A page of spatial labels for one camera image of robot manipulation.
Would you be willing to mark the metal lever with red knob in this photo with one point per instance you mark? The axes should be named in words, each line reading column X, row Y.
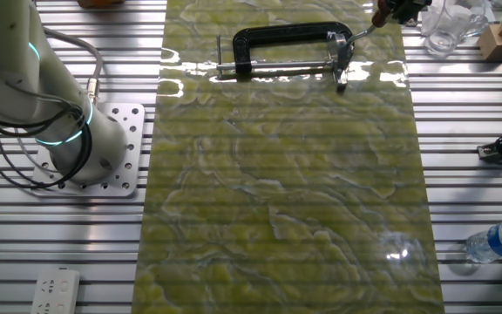
column 379, row 18

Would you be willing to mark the green marble pattern mat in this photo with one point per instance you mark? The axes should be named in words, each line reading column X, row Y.
column 255, row 196

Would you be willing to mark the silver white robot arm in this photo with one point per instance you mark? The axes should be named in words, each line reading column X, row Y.
column 7, row 65

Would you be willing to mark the large pale wooden block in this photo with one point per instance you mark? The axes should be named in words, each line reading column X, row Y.
column 493, row 45

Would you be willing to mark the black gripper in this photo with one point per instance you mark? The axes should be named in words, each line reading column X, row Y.
column 414, row 8

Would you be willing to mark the white power strip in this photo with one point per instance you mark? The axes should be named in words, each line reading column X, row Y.
column 55, row 292

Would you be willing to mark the grey metal lever base housing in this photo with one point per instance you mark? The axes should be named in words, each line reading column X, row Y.
column 342, row 65

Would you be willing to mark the silver robot mounting plate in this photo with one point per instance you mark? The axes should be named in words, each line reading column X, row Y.
column 124, row 131

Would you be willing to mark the black C-clamp with steel screw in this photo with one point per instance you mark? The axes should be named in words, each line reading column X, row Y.
column 286, row 31

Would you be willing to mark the clear water bottle blue cap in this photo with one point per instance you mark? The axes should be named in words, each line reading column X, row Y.
column 495, row 242

